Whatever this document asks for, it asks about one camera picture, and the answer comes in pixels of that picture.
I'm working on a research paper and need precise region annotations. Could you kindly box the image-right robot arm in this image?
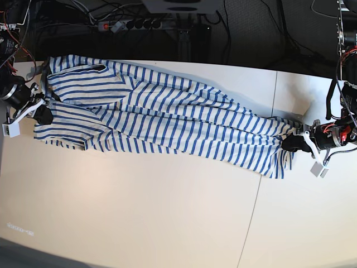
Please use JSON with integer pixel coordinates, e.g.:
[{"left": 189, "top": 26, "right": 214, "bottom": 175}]
[{"left": 282, "top": 1, "right": 356, "bottom": 165}]

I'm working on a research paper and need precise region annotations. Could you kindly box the image-left arm gripper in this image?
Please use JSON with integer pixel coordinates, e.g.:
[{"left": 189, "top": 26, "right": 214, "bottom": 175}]
[{"left": 1, "top": 82, "right": 54, "bottom": 125}]

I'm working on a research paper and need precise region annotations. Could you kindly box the image-left robot arm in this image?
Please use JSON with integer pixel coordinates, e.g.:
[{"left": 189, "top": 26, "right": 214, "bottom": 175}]
[{"left": 1, "top": 1, "right": 53, "bottom": 126}]

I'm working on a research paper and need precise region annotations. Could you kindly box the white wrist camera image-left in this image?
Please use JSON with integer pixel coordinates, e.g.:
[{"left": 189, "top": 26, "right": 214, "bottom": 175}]
[{"left": 2, "top": 123, "right": 20, "bottom": 138}]

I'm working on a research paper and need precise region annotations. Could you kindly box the image-right arm gripper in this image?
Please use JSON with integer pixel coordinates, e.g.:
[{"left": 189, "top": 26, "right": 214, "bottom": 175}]
[{"left": 282, "top": 119, "right": 356, "bottom": 162}]

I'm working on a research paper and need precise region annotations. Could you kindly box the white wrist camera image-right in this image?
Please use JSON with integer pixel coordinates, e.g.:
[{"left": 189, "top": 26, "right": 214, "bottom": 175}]
[{"left": 310, "top": 162, "right": 329, "bottom": 178}]

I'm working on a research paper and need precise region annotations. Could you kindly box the white coiled cable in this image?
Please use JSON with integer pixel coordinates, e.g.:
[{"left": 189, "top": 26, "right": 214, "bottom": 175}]
[{"left": 311, "top": 0, "right": 340, "bottom": 17}]

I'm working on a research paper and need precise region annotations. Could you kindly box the black power strip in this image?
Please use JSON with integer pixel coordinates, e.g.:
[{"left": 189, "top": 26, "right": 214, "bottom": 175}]
[{"left": 97, "top": 18, "right": 163, "bottom": 33}]

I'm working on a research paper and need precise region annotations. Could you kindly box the blue white striped T-shirt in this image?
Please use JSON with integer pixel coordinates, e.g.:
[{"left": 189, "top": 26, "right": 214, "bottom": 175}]
[{"left": 34, "top": 55, "right": 297, "bottom": 179}]

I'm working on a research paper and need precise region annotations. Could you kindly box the grey table leg post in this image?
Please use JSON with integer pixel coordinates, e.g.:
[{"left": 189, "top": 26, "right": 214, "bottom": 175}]
[{"left": 177, "top": 30, "right": 191, "bottom": 62}]

